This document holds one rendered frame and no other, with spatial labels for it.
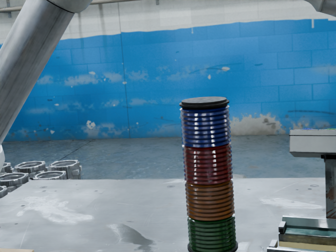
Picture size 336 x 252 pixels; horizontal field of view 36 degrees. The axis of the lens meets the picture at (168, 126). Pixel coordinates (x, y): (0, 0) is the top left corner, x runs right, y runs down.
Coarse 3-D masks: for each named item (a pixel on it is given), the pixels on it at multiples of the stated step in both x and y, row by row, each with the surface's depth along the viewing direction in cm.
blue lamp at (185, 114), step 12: (180, 108) 61; (216, 108) 59; (228, 108) 61; (192, 120) 59; (204, 120) 59; (216, 120) 59; (228, 120) 60; (192, 132) 60; (204, 132) 59; (216, 132) 59; (228, 132) 61; (192, 144) 60; (204, 144) 59; (216, 144) 59
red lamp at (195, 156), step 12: (228, 144) 61; (192, 156) 60; (204, 156) 60; (216, 156) 60; (228, 156) 61; (192, 168) 61; (204, 168) 60; (216, 168) 60; (228, 168) 61; (192, 180) 61; (204, 180) 60; (216, 180) 60; (228, 180) 61
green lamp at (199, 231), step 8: (232, 216) 62; (192, 224) 62; (200, 224) 61; (208, 224) 61; (216, 224) 61; (224, 224) 61; (232, 224) 62; (192, 232) 62; (200, 232) 62; (208, 232) 61; (216, 232) 61; (224, 232) 61; (232, 232) 63; (192, 240) 63; (200, 240) 62; (208, 240) 61; (216, 240) 61; (224, 240) 62; (232, 240) 63; (192, 248) 63; (200, 248) 62; (208, 248) 62; (216, 248) 62; (224, 248) 62; (232, 248) 63
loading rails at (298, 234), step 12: (288, 216) 99; (300, 216) 99; (288, 228) 97; (300, 228) 97; (312, 228) 96; (324, 228) 95; (276, 240) 89; (288, 240) 95; (300, 240) 94; (312, 240) 94; (324, 240) 93
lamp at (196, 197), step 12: (192, 192) 61; (204, 192) 60; (216, 192) 60; (228, 192) 61; (192, 204) 62; (204, 204) 61; (216, 204) 61; (228, 204) 61; (192, 216) 62; (204, 216) 61; (216, 216) 61; (228, 216) 62
